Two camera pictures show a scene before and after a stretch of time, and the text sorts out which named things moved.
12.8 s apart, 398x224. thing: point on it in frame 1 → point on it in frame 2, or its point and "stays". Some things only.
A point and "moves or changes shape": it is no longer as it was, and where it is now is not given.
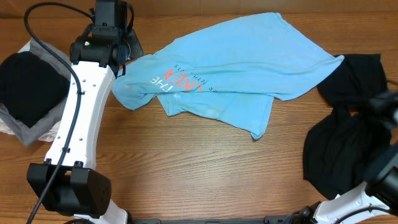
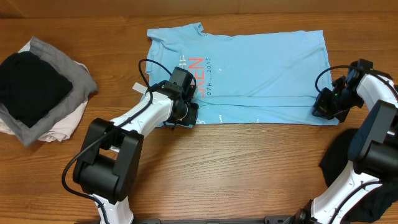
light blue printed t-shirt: [230, 73] moves or changes shape
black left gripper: [135, 49] → [191, 117]
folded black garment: [30, 88] stays
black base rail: [275, 219] stays
